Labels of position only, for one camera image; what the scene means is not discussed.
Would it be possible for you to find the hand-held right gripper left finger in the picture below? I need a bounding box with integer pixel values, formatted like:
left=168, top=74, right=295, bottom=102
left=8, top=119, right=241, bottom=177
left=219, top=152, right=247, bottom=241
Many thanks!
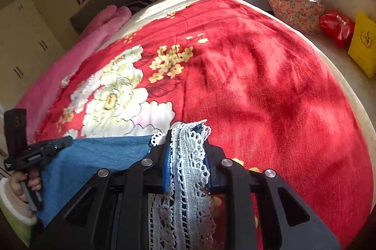
left=31, top=129, right=175, bottom=250

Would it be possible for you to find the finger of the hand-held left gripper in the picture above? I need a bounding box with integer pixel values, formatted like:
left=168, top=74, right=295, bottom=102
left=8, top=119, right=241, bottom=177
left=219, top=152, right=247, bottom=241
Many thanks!
left=38, top=136, right=74, bottom=156

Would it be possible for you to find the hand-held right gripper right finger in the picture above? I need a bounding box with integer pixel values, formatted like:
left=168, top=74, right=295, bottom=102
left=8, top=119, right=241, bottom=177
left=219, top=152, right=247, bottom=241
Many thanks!
left=203, top=143, right=343, bottom=250

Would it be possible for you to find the person's left hand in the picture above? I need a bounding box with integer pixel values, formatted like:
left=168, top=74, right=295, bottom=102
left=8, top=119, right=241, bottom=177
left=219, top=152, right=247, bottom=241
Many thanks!
left=10, top=171, right=42, bottom=203

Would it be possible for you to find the pink quilt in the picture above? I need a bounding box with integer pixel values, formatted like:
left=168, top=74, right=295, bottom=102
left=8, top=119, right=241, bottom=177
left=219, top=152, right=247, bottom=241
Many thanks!
left=15, top=4, right=133, bottom=145

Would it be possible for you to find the cream wardrobe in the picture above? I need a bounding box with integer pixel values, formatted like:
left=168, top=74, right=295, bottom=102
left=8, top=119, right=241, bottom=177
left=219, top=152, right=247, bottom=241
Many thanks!
left=0, top=0, right=67, bottom=109

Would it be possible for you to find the red floral blanket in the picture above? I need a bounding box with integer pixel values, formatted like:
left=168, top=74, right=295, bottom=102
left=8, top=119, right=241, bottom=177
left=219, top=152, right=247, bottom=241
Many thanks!
left=34, top=0, right=374, bottom=250

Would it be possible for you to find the striped pillow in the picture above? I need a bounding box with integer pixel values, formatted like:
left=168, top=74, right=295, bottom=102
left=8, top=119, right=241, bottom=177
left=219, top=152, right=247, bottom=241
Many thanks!
left=123, top=0, right=161, bottom=14

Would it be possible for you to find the floral fabric bag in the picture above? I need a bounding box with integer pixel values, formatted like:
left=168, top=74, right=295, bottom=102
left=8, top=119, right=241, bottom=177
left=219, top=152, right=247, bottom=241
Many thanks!
left=266, top=0, right=325, bottom=36

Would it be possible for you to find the red plastic bag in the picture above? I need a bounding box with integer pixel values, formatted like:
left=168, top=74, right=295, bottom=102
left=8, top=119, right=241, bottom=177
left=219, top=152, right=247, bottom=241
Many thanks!
left=319, top=9, right=356, bottom=49

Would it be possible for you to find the yellow box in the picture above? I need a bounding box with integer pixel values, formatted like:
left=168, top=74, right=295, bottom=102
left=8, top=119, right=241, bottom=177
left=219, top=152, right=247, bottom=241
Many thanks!
left=347, top=11, right=376, bottom=79

